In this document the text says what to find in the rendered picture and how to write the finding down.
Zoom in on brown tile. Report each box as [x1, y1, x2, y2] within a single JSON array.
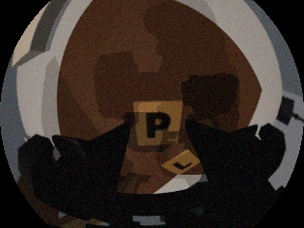
[[133, 100, 183, 145], [161, 148, 200, 175]]

